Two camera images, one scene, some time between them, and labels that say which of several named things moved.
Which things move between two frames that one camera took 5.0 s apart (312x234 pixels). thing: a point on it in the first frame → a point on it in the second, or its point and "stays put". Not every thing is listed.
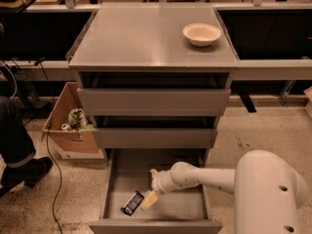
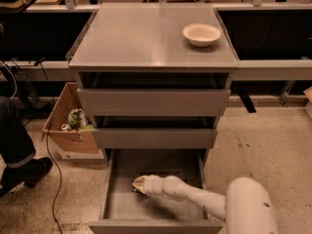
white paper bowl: [201, 34] stays put
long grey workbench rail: [248, 70] stays put
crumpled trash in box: [77, 121] stays put
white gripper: [161, 183] → [152, 186]
